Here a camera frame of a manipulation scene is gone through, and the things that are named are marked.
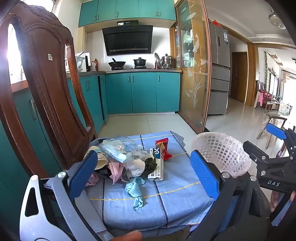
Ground dark green wrapper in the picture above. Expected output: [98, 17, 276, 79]
[144, 157, 158, 174]

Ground teal lower cabinets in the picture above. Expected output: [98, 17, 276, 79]
[0, 75, 109, 223]
[105, 72, 182, 114]

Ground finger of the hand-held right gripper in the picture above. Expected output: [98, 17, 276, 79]
[243, 140, 290, 167]
[265, 123, 296, 160]

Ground teal upper cabinets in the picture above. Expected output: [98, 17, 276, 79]
[78, 0, 177, 28]

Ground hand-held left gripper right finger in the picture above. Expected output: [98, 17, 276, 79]
[185, 150, 273, 241]

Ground white kitchen appliance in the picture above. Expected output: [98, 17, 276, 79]
[75, 50, 90, 71]

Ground wooden room door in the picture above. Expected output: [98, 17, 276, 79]
[232, 52, 248, 103]

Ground grey kitchen countertop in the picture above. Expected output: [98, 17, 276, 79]
[10, 68, 183, 93]

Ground black range hood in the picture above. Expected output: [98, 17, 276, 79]
[102, 20, 153, 56]

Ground steel stock pot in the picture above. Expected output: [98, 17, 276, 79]
[161, 54, 176, 69]

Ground white blue medicine box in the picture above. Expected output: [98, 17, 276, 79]
[147, 148, 164, 181]

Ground small wooden table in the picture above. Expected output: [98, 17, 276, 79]
[257, 112, 288, 149]

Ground carved wooden chair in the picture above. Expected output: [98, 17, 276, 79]
[0, 1, 99, 183]

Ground black wok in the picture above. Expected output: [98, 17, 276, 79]
[108, 58, 126, 69]

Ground wooden chairs with pink cloth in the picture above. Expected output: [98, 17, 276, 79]
[254, 81, 279, 112]

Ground white plastic basket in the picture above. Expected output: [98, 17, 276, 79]
[191, 132, 252, 179]

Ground person's right hand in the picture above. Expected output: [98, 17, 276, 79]
[269, 190, 296, 213]

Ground clear plastic bag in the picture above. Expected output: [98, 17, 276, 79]
[99, 137, 149, 164]

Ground silver refrigerator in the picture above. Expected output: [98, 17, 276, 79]
[207, 22, 231, 115]

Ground glass sliding door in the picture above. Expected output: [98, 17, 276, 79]
[174, 0, 212, 134]

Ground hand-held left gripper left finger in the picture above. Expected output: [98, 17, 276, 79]
[20, 150, 116, 241]

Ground clear plastic basket liner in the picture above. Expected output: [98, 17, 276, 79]
[208, 132, 252, 178]

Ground green wall garland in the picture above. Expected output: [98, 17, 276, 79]
[264, 51, 269, 91]

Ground blue checked cloth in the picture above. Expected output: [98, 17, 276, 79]
[84, 130, 214, 232]

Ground pink printed wrapper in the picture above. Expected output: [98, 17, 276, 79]
[109, 162, 126, 185]

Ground teal cabinets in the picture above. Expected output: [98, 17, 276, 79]
[78, 0, 177, 28]
[0, 75, 109, 223]
[105, 72, 182, 114]

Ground gas stove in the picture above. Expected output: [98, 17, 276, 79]
[106, 66, 148, 70]

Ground red snack wrapper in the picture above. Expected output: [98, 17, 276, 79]
[155, 138, 173, 161]

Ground light blue rag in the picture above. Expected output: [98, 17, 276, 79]
[125, 176, 147, 211]

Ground person's left hand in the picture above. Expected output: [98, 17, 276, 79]
[115, 230, 143, 241]

